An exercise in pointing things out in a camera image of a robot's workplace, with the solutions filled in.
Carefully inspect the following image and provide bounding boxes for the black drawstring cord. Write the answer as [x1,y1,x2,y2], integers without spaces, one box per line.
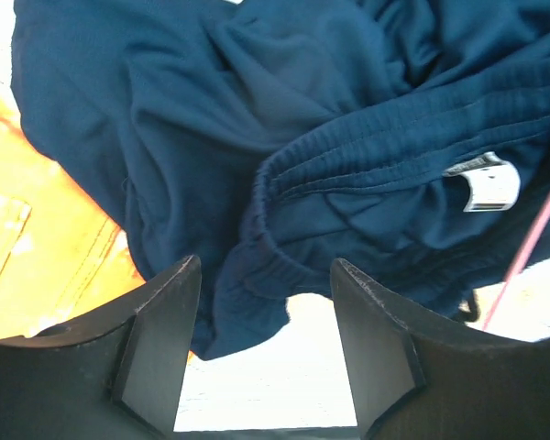
[456,288,482,326]

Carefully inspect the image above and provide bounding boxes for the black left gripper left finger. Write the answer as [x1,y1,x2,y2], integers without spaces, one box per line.
[0,256,202,440]

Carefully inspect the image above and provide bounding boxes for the white garment label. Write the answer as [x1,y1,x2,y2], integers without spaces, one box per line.
[443,151,522,213]

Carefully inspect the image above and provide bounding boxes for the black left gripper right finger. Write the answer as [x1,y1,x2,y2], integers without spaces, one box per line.
[330,259,550,439]

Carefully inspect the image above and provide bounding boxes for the navy blue shorts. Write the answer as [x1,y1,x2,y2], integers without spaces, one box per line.
[12,1,550,360]

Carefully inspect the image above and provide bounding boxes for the orange white patterned shorts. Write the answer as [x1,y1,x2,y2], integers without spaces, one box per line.
[0,96,144,339]

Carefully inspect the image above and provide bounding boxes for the pink wire hanger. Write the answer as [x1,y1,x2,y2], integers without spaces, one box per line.
[480,192,550,332]

